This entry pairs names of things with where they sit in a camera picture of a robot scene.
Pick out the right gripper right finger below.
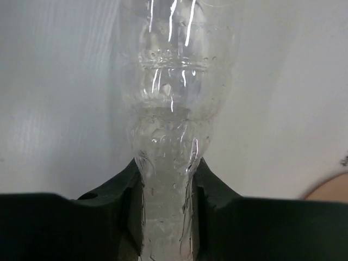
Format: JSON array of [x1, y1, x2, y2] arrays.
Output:
[[192, 160, 347, 260]]

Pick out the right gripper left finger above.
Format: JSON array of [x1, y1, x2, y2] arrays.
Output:
[[1, 160, 142, 260]]

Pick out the clear bottle white cap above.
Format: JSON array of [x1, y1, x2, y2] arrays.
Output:
[[115, 1, 244, 260]]

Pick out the peach capybara plastic bin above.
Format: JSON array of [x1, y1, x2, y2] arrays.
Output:
[[304, 173, 348, 203]]

